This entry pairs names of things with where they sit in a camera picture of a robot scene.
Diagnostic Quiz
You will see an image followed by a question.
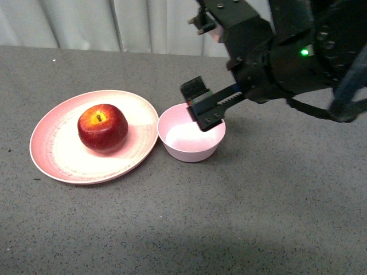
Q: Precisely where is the red apple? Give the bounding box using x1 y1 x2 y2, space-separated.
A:
77 104 129 155

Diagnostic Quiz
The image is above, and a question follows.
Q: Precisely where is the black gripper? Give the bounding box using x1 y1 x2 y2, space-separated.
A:
180 1 337 132

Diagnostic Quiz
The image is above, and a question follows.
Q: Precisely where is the white curtain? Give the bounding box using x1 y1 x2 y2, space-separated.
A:
0 0 273 58

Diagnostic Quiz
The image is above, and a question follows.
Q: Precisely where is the black cable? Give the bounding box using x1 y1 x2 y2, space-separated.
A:
286 51 367 123

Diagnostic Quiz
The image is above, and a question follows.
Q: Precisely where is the pink bowl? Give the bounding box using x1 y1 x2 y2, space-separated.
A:
157 104 226 163

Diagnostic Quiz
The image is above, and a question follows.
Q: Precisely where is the pink plate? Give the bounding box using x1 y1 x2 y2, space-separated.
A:
29 90 158 184

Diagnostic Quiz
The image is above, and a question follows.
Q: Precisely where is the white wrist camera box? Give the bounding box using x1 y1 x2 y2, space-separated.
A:
209 24 225 44

